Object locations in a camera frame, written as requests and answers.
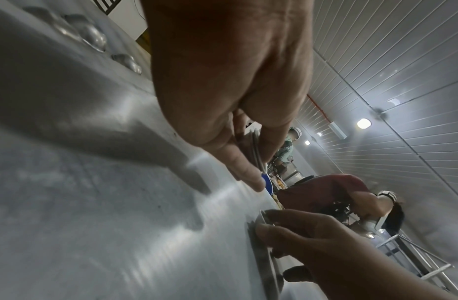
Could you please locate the person's right hand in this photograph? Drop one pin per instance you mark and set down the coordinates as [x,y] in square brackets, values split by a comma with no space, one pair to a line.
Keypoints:
[336,257]

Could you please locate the person's left hand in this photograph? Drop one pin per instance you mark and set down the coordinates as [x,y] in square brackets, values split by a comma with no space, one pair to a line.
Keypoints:
[221,73]

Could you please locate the round metal plate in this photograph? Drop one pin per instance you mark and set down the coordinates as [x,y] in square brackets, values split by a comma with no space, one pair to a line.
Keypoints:
[267,266]

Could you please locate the metal utensil with blue tip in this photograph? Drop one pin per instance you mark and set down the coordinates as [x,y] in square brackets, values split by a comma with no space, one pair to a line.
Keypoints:
[259,158]

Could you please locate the person's right forearm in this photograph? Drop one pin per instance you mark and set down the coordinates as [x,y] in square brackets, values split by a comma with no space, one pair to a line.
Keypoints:
[432,290]

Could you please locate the yellow food pieces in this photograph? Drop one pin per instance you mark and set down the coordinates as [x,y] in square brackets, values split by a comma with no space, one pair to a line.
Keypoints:
[279,183]

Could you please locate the small metal bowl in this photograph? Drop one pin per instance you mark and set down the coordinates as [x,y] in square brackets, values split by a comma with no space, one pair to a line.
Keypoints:
[128,63]

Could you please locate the red ceiling pipe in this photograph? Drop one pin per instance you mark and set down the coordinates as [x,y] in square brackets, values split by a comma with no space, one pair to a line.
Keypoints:
[319,107]

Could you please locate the white ceiling vent unit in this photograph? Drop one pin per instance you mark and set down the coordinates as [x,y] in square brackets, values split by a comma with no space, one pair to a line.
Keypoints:
[338,130]

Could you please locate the black window grille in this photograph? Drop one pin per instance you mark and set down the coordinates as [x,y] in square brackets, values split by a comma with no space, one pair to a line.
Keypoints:
[107,5]

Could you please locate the large metal bowl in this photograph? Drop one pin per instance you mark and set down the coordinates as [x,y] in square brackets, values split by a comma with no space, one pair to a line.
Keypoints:
[89,35]

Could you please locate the metal table frame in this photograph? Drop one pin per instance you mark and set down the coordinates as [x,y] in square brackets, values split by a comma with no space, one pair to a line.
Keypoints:
[414,257]

